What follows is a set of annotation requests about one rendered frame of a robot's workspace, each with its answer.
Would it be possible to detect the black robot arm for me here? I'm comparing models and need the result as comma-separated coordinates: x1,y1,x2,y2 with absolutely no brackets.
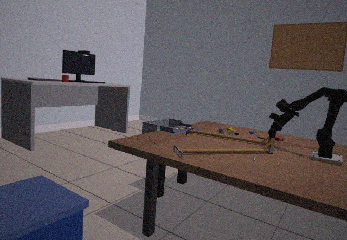
276,87,347,159

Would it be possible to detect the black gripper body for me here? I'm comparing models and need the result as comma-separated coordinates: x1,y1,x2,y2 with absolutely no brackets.
273,114,290,131

